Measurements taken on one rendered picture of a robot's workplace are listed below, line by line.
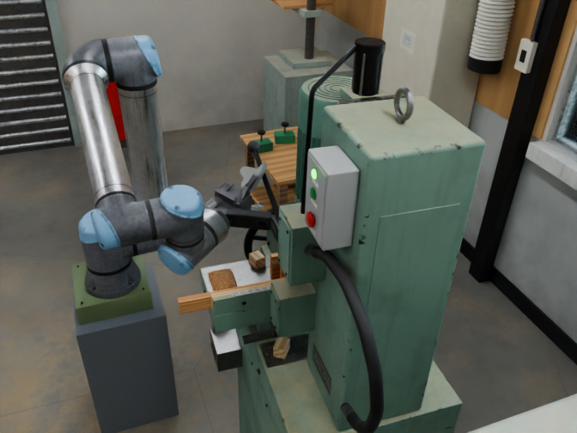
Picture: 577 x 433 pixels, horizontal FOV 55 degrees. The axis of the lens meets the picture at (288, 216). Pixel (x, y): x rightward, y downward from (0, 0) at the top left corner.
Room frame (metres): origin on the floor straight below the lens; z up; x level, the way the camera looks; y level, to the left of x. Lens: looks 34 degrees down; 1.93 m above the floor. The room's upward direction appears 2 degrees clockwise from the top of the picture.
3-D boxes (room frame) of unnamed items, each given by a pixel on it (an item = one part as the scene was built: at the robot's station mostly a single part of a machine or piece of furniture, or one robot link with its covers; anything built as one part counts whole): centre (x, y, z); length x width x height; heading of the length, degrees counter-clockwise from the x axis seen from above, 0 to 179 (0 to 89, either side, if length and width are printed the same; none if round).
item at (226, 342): (1.26, 0.19, 0.58); 0.12 x 0.08 x 0.08; 19
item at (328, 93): (1.21, -0.10, 1.32); 0.18 x 0.18 x 0.31
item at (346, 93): (1.08, -0.15, 1.54); 0.08 x 0.08 x 0.17; 19
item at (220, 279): (1.21, 0.18, 0.91); 0.10 x 0.07 x 0.02; 19
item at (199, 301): (1.19, -0.03, 0.92); 0.66 x 0.02 x 0.04; 109
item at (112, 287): (1.51, 0.61, 0.68); 0.19 x 0.19 x 0.10
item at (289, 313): (0.99, -0.01, 1.02); 0.09 x 0.07 x 0.12; 109
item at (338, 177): (0.86, -0.07, 1.40); 0.10 x 0.06 x 0.16; 19
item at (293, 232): (0.96, -0.03, 1.23); 0.09 x 0.08 x 0.15; 19
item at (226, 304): (1.17, -0.10, 0.93); 0.60 x 0.02 x 0.06; 109
